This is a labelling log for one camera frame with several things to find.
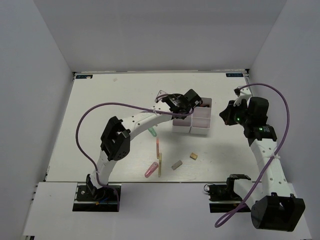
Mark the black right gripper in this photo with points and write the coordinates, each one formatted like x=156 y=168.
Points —
x=226 y=115

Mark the mint green correction tape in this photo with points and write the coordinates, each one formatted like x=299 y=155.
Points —
x=153 y=132

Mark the pink highlighter pen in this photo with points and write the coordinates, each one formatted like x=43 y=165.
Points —
x=152 y=168

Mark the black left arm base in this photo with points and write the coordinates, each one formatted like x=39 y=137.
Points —
x=105 y=202

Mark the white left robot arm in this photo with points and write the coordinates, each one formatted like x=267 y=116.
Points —
x=118 y=134

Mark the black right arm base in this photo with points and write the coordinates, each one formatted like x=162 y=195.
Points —
x=222 y=197

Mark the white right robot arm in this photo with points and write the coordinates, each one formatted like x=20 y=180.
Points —
x=272 y=203

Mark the white left organizer tray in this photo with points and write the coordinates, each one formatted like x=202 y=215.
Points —
x=181 y=125

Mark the white organizer tray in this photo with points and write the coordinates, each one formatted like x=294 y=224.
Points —
x=181 y=125
x=201 y=118

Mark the white right organizer tray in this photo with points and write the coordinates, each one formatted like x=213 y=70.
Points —
x=201 y=118

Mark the right blue table label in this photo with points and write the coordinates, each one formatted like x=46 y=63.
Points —
x=234 y=75

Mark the blue table label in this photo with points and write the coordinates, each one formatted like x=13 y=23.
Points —
x=84 y=76
x=234 y=75

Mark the orange pink pen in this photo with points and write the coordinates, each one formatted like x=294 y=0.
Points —
x=157 y=148

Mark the yellow pen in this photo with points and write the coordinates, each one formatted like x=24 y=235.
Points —
x=160 y=164

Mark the grey eraser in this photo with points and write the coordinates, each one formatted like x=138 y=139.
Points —
x=176 y=165

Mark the left blue table label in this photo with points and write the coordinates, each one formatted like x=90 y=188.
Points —
x=84 y=76

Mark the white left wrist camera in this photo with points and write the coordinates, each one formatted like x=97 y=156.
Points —
x=160 y=95

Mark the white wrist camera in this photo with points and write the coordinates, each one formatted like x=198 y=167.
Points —
x=160 y=95
x=242 y=93

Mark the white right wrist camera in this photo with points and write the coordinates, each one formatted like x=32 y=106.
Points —
x=242 y=93

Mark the aluminium table edge rail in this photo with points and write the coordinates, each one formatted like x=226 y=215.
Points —
x=247 y=80

